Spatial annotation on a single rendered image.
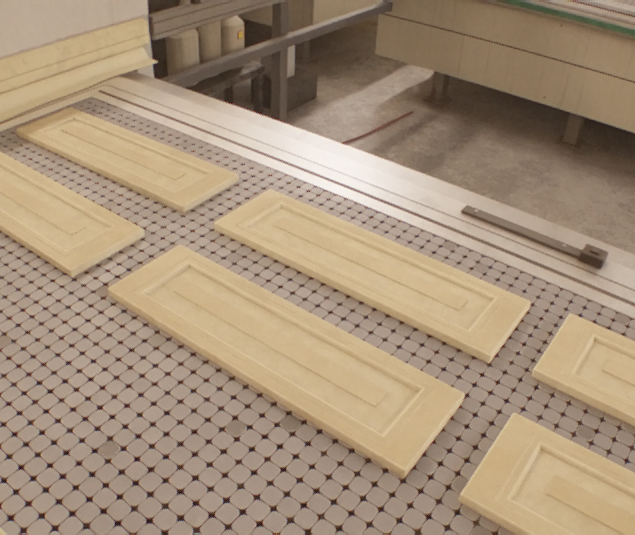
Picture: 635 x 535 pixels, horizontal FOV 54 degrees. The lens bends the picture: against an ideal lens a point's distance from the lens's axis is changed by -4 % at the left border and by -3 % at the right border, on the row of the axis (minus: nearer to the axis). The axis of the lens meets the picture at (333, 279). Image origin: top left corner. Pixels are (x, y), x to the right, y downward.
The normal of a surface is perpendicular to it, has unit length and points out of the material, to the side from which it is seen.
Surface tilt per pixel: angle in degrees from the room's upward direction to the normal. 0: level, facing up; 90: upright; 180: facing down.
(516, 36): 90
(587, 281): 0
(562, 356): 0
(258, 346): 11
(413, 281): 0
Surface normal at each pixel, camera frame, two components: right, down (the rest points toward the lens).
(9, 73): 0.81, 0.39
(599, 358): -0.11, -0.85
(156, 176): -0.05, -0.68
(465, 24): -0.58, 0.48
